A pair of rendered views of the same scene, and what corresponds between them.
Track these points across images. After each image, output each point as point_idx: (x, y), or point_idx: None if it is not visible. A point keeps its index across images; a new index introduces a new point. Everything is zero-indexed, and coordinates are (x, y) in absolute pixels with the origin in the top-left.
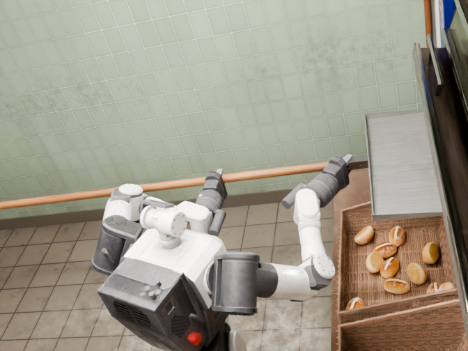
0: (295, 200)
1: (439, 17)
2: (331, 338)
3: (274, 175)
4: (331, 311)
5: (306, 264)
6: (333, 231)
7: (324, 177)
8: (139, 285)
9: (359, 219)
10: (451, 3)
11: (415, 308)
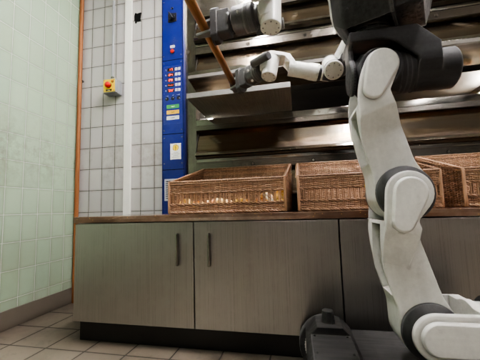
0: (273, 52)
1: (131, 111)
2: (284, 212)
3: (223, 58)
4: (254, 213)
5: (332, 56)
6: (156, 215)
7: None
8: None
9: (176, 195)
10: (185, 71)
11: (297, 167)
